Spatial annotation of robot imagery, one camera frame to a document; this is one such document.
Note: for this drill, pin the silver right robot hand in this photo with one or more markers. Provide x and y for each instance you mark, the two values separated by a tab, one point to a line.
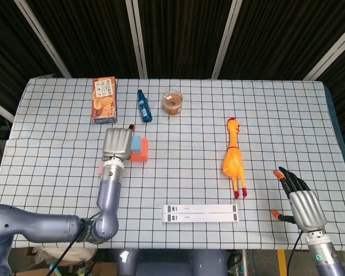
307	210

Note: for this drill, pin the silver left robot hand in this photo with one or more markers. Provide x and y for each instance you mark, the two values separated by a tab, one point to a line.
116	143

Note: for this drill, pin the light blue foam cube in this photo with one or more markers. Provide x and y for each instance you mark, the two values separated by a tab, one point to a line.
136	143

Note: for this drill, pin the small pink foam cube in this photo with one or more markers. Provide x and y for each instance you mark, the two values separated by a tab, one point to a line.
100	170

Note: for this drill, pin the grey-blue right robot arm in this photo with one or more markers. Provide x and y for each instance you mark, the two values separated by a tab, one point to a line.
325	258

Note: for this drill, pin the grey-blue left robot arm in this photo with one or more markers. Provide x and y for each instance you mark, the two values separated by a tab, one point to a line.
109	195

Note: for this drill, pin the large orange foam cube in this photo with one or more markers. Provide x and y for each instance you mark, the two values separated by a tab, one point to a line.
142	156

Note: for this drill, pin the dark blue spray bottle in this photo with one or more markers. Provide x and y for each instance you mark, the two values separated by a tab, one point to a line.
145	110

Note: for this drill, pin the orange and blue cookie box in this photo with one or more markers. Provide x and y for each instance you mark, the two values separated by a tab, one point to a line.
103	100

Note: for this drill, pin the clear jar of rubber bands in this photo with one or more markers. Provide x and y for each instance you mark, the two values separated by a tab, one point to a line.
172	103

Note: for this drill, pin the light blue checkered tablecloth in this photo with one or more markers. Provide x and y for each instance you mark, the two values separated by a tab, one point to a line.
189	172

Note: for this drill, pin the yellow rubber chicken toy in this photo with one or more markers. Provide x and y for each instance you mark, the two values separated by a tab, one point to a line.
233	161

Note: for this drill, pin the white folding laptop stand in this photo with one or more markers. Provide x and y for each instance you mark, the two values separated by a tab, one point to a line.
201	214

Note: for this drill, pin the grey-blue robot torso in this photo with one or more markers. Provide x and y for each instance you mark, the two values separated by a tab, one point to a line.
172	264

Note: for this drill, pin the white frame post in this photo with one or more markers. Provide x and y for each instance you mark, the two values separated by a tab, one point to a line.
1	110
43	37
225	43
138	43
330	51

